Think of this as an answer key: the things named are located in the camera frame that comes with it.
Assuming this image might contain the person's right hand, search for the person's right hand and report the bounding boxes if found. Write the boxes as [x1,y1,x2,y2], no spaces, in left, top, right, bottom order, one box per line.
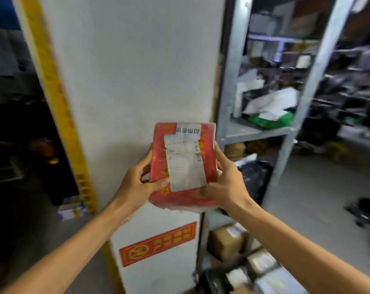
[192,142,256,217]

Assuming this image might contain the person's left hand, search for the person's left hand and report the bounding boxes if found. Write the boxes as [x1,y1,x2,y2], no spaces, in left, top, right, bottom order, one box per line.
[111,143,171,223]

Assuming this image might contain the red parcel box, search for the red parcel box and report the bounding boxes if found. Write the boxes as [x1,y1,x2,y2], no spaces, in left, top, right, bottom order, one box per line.
[148,121,219,212]

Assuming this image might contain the small box white red label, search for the small box white red label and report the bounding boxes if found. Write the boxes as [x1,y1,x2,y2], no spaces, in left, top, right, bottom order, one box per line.
[225,267,252,291]

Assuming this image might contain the person's right forearm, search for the person's right forearm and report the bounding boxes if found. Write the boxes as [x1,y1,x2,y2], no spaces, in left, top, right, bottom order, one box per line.
[232,200,370,294]

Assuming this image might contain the person's left forearm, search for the person's left forearm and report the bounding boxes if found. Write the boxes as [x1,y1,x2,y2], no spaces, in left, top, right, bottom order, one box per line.
[1,203,130,294]

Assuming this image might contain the black plastic bag parcel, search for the black plastic bag parcel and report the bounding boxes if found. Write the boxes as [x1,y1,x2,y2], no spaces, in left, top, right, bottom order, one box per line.
[238,160,273,205]

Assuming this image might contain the stacked brown cardboard boxes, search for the stacked brown cardboard boxes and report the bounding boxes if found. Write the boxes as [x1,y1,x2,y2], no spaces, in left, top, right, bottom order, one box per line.
[224,142,247,161]

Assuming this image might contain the green plastic mailer bag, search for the green plastic mailer bag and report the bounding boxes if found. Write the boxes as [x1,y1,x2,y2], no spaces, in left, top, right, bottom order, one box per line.
[246,110,296,129]

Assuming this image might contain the grey metal shelf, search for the grey metal shelf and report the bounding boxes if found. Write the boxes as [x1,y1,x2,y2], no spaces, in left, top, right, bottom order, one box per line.
[197,0,357,294]

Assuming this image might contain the small white blue carton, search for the small white blue carton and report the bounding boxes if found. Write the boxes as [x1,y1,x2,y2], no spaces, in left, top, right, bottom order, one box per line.
[58,196,91,221]

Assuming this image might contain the red fire extinguisher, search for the red fire extinguisher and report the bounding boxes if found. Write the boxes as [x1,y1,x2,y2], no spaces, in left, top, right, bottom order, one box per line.
[30,137,58,165]

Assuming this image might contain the yellow vertical door strip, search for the yellow vertical door strip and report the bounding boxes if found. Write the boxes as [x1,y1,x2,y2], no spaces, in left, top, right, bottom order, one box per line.
[19,0,124,294]

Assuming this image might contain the background shelving with goods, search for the background shelving with goods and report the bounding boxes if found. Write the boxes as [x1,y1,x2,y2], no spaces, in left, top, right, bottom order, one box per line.
[295,0,370,144]

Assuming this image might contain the red yellow wall sign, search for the red yellow wall sign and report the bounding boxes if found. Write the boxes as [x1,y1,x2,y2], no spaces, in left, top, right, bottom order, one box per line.
[119,222,197,268]

